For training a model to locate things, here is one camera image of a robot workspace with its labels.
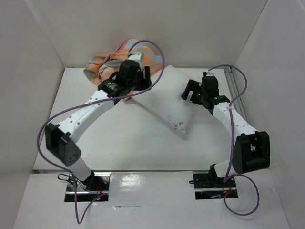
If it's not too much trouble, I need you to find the white pillow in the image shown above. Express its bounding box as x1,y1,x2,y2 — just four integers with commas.
124,65,197,140

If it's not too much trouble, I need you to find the orange grey checked pillowcase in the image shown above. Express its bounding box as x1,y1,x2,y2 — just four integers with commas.
83,39,162,86

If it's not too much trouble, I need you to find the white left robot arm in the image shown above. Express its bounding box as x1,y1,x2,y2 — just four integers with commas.
45,60,152,190

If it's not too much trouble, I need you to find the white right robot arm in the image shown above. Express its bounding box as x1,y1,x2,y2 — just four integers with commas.
181,76,270,188

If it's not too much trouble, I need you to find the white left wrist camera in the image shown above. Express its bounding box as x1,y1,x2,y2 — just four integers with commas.
128,52,144,69

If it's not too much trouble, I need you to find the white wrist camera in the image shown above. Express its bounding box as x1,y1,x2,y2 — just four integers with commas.
203,71,214,77
128,52,144,69

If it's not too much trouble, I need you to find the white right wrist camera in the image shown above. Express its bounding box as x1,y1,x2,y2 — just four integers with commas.
203,71,214,77

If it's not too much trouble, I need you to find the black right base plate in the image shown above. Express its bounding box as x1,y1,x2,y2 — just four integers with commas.
189,172,238,200

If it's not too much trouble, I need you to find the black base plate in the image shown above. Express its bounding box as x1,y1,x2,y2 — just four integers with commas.
58,172,111,203
189,172,238,200

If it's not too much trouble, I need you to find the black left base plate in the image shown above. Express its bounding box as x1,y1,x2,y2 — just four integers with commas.
58,172,111,203

